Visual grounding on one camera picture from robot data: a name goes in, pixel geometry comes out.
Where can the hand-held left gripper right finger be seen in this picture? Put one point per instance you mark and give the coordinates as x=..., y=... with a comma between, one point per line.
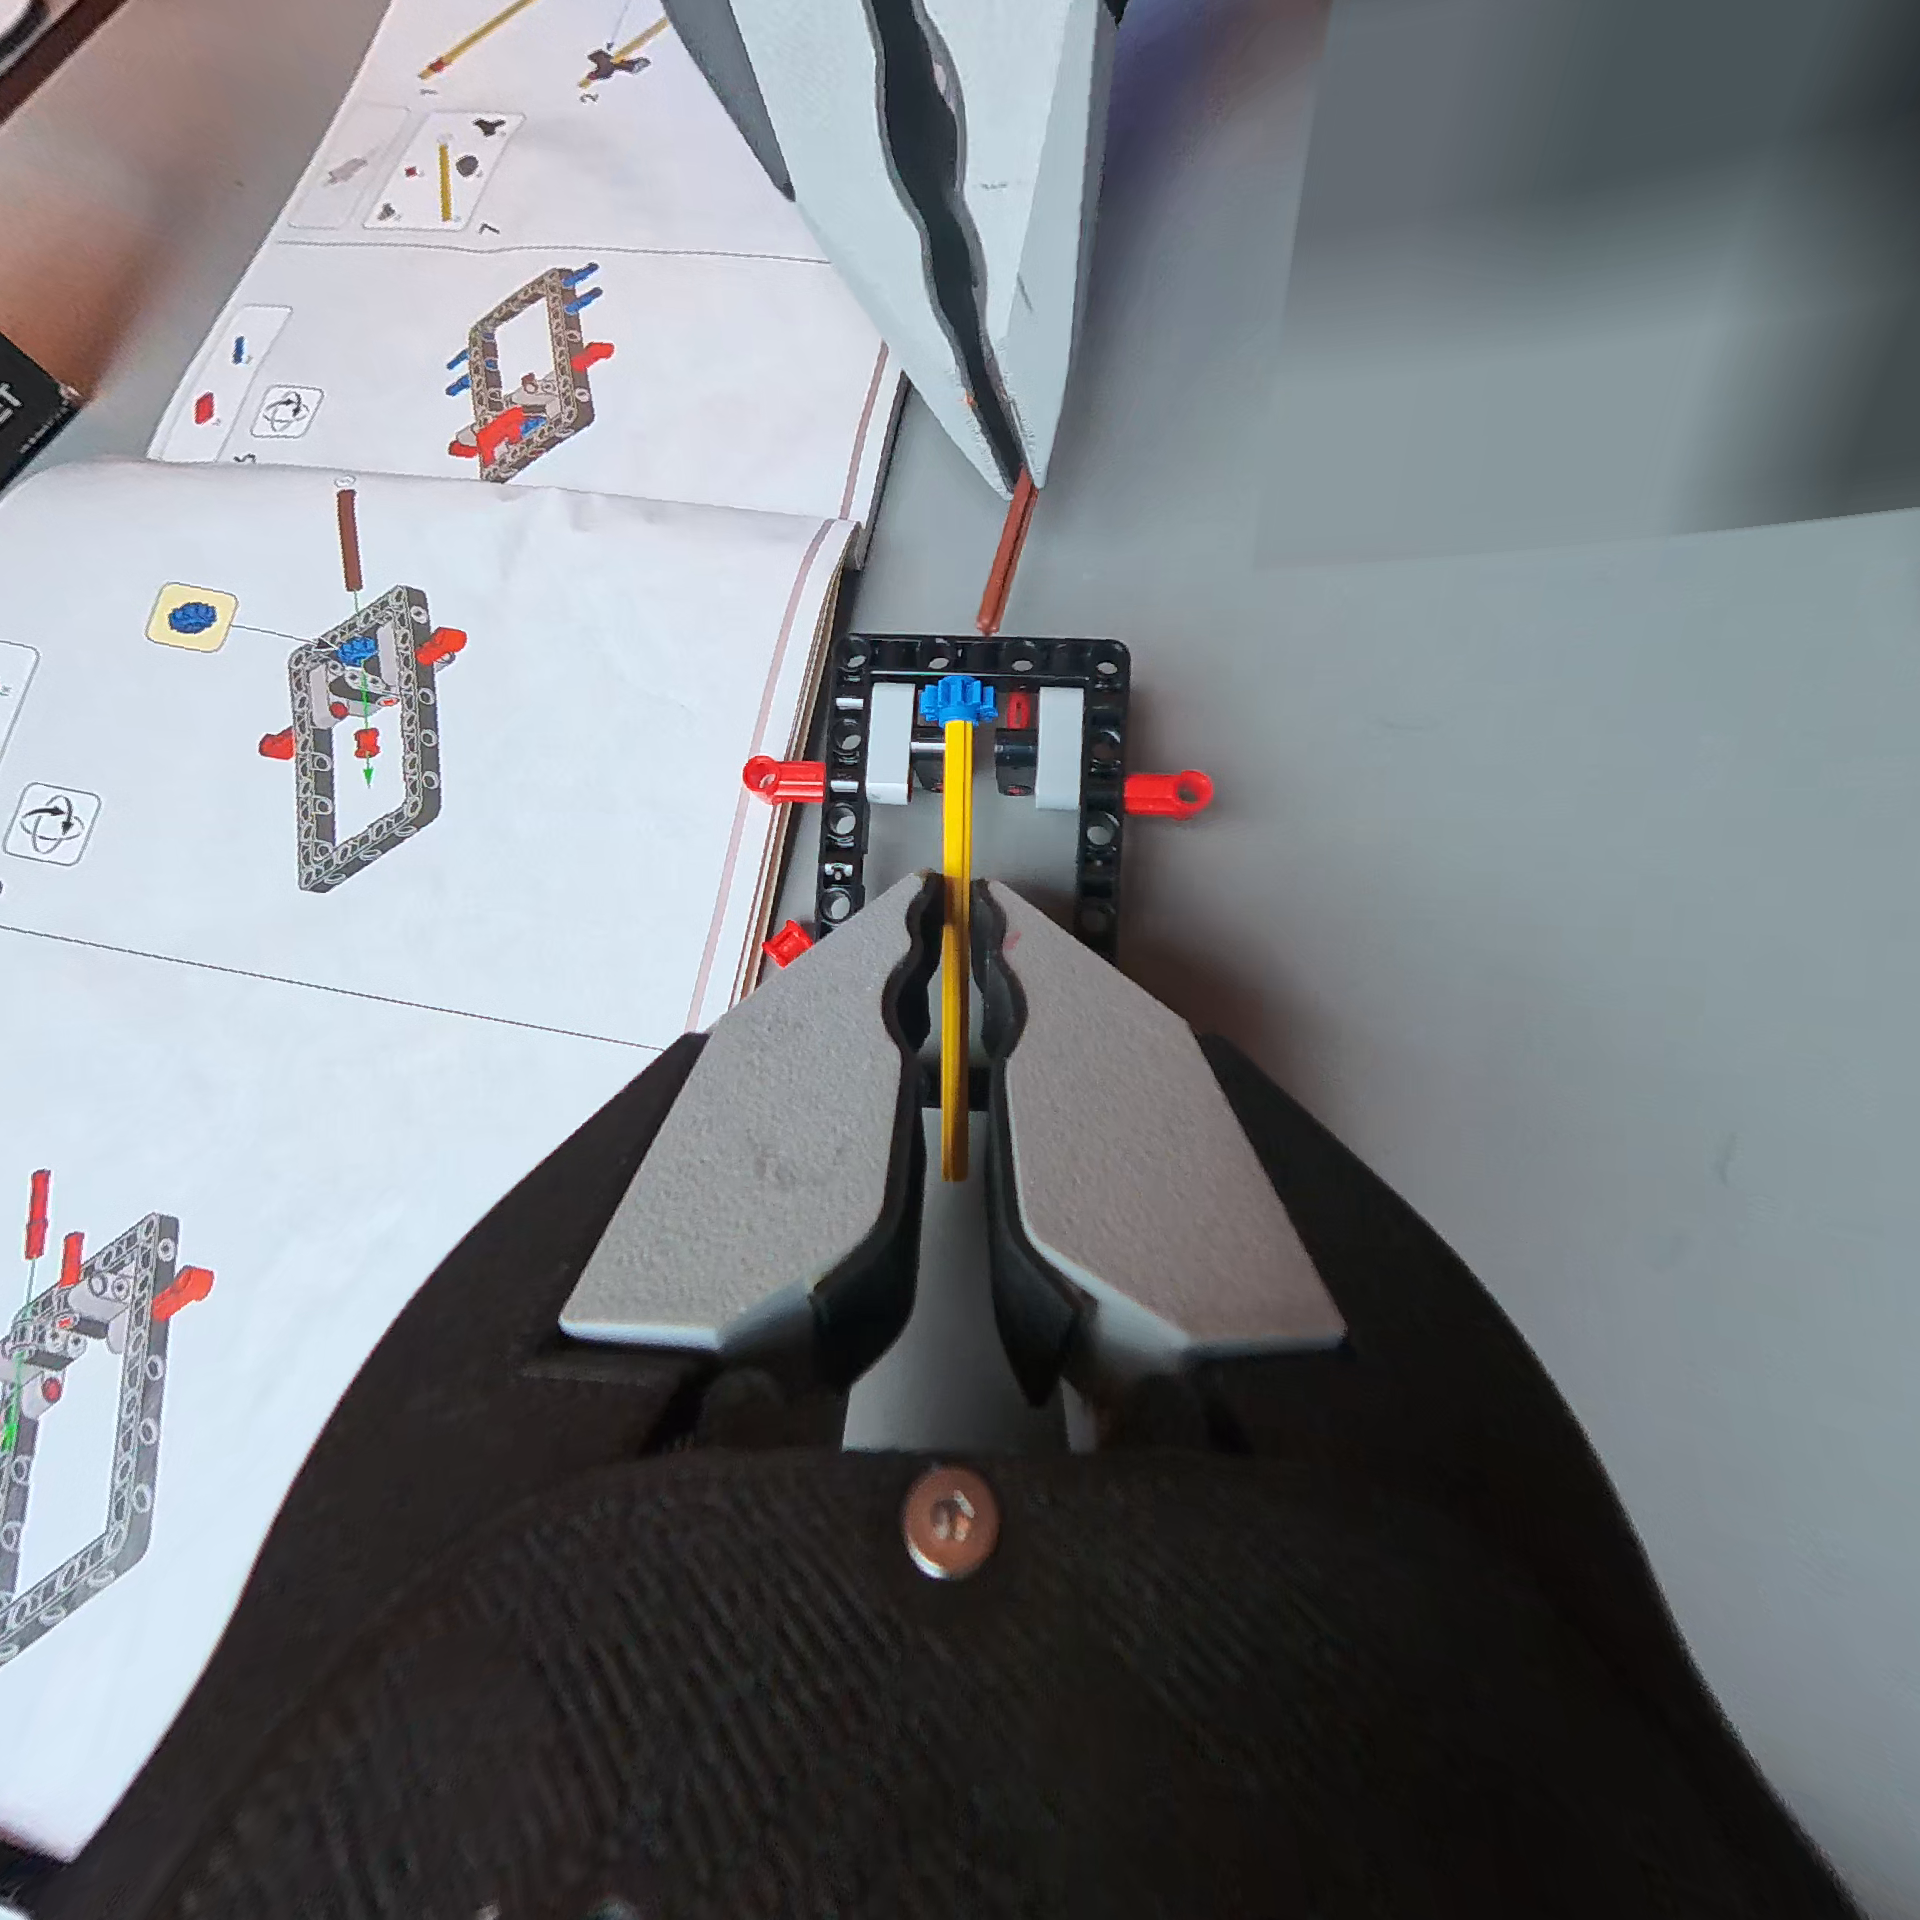
x=1154, y=1187

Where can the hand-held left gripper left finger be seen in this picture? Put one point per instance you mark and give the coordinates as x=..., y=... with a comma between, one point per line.
x=720, y=1187

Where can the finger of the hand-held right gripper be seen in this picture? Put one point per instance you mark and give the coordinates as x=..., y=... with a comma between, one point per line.
x=840, y=151
x=1050, y=179

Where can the brown lego axle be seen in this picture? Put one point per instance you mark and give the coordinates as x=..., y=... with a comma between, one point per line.
x=1005, y=563

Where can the yellow lego axle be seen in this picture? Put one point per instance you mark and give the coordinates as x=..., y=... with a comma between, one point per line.
x=963, y=810

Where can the black lego frame assembly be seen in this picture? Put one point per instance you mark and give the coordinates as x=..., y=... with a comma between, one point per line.
x=843, y=780

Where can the blue lego gear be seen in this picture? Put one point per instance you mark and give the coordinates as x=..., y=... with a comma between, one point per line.
x=963, y=698

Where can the small red lego bush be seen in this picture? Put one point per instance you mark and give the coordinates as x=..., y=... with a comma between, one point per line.
x=786, y=945

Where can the lego instruction booklet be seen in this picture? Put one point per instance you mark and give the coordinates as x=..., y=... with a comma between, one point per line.
x=377, y=1049

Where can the black lego set box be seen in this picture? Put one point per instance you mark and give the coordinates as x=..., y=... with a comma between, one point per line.
x=31, y=419

